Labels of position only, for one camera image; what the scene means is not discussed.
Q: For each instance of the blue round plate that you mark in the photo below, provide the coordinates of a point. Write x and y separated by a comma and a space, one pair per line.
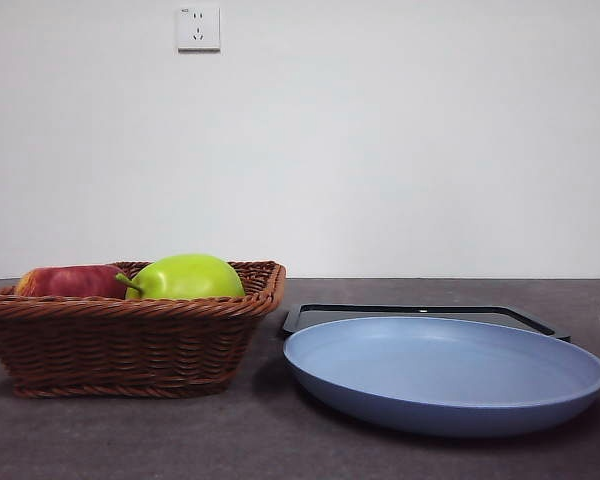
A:
430, 370

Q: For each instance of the brown wicker basket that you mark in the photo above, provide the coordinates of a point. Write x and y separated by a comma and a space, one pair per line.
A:
130, 345

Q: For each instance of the green apple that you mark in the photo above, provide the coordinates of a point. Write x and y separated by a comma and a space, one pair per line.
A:
190, 277

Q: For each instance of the dark rectangular board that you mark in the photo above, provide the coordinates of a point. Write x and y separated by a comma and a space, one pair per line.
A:
505, 314

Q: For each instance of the red apple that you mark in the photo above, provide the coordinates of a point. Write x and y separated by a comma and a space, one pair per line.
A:
70, 282

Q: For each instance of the white wall socket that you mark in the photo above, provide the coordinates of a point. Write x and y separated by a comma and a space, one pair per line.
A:
198, 29

